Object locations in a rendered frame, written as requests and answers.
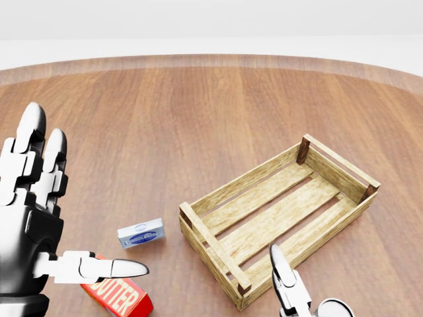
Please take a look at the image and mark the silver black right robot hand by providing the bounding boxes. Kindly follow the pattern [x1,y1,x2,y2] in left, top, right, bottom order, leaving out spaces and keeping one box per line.
[269,243,355,317]

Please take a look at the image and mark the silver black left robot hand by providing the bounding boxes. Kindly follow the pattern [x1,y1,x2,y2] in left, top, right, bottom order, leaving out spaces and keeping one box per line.
[0,102,150,300]

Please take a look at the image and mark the wooden slat tray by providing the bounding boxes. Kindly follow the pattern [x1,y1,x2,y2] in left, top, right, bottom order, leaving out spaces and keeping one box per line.
[178,133,382,312]

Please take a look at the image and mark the small blue-grey printed box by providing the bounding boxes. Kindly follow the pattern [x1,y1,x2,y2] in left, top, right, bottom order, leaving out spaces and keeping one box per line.
[116,217,166,250]

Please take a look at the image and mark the red butter box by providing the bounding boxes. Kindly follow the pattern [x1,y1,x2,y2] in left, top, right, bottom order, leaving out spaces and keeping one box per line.
[80,253,155,317]

